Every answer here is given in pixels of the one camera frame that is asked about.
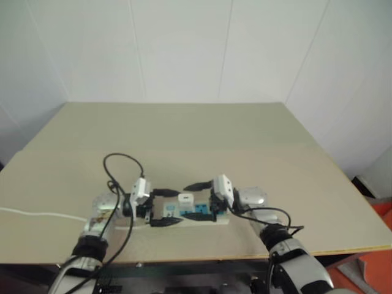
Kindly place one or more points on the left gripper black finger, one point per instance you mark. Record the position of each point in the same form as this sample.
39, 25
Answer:
165, 222
165, 192

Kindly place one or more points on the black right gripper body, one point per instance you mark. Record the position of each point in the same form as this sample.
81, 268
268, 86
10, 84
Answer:
218, 208

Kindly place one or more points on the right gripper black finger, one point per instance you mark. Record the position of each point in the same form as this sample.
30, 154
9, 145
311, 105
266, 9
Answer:
199, 186
199, 217

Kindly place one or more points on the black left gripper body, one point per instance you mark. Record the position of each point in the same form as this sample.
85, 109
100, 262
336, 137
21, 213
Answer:
144, 209

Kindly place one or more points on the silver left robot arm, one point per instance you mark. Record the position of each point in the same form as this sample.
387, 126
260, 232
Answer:
98, 211

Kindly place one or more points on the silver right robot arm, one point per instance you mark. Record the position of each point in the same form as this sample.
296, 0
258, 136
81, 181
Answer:
254, 196

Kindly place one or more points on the white power strip blue sockets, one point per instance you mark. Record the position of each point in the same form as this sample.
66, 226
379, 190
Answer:
200, 209

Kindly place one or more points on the white charger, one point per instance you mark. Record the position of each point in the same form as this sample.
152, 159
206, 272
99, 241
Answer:
186, 201

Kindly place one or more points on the black box on floor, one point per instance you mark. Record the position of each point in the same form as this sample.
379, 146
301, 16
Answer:
363, 185

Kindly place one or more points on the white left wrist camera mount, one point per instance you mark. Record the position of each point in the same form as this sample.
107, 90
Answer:
139, 186

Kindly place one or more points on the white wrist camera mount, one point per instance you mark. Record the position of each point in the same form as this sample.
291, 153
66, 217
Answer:
223, 185
139, 186

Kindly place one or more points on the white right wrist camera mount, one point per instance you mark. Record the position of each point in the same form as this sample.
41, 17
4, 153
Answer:
223, 185

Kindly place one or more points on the black frame under table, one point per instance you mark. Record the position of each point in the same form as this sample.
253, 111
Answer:
183, 275

